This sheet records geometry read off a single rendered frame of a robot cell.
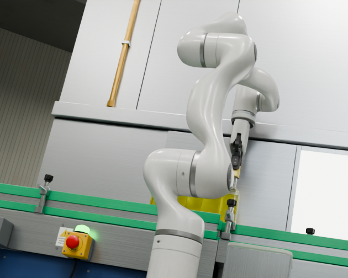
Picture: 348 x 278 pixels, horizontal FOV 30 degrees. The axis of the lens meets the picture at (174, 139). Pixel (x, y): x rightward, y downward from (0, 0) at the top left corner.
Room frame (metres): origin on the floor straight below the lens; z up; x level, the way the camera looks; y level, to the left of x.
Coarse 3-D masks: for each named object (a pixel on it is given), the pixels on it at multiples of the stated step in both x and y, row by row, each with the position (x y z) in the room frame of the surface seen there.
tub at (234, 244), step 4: (228, 244) 1.72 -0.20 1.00; (232, 244) 1.70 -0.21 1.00; (236, 244) 1.69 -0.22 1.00; (240, 244) 1.69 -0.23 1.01; (244, 244) 1.69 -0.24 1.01; (248, 244) 1.69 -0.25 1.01; (244, 248) 1.70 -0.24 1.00; (248, 248) 1.70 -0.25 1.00; (252, 248) 1.69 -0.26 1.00; (256, 248) 1.68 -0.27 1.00; (260, 248) 1.68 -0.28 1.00; (264, 248) 1.68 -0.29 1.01; (268, 248) 1.67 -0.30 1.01; (272, 248) 1.67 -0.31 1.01; (276, 248) 1.67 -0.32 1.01; (272, 252) 1.68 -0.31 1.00; (276, 252) 1.68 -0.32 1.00; (280, 252) 1.67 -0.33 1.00; (284, 252) 1.67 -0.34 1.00; (288, 252) 1.67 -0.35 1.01; (292, 256) 1.72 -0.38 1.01
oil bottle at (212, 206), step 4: (204, 200) 2.03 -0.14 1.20; (208, 200) 2.03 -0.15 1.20; (212, 200) 2.02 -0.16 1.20; (216, 200) 2.02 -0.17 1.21; (204, 204) 2.03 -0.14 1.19; (208, 204) 2.03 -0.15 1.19; (212, 204) 2.02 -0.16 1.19; (216, 204) 2.02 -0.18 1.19; (204, 208) 2.03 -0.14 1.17; (208, 208) 2.03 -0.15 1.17; (212, 208) 2.02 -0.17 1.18; (216, 208) 2.02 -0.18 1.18; (212, 212) 2.02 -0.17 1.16; (216, 212) 2.02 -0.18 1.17
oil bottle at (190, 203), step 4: (184, 200) 2.05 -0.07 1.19; (188, 200) 2.04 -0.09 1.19; (192, 200) 2.04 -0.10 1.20; (196, 200) 2.04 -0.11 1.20; (200, 200) 2.04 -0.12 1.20; (184, 204) 2.05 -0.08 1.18; (188, 204) 2.04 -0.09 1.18; (192, 204) 2.04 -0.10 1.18; (196, 204) 2.04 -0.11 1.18; (200, 204) 2.04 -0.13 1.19; (188, 208) 2.04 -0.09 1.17; (192, 208) 2.04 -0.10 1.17; (196, 208) 2.04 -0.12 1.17; (200, 208) 2.04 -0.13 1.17
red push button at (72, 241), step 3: (69, 237) 1.89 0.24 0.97; (72, 237) 1.89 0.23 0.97; (75, 237) 1.89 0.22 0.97; (66, 240) 1.90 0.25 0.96; (69, 240) 1.89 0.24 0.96; (72, 240) 1.89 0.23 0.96; (75, 240) 1.89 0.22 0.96; (78, 240) 1.89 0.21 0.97; (66, 243) 1.90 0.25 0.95; (69, 243) 1.89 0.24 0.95; (72, 243) 1.89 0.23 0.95; (75, 243) 1.89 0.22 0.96; (78, 243) 1.89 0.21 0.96; (69, 246) 1.89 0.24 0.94; (72, 246) 1.89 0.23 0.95; (75, 246) 1.89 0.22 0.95
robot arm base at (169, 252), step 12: (156, 240) 1.55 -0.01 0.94; (168, 240) 1.53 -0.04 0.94; (180, 240) 1.52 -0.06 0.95; (192, 240) 1.53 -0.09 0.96; (156, 252) 1.55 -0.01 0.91; (168, 252) 1.53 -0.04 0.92; (180, 252) 1.52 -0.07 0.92; (192, 252) 1.53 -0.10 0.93; (156, 264) 1.54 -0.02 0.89; (168, 264) 1.52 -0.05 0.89; (180, 264) 1.52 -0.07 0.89; (192, 264) 1.54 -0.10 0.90; (156, 276) 1.54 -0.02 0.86; (168, 276) 1.52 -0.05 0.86; (180, 276) 1.53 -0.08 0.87; (192, 276) 1.55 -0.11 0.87
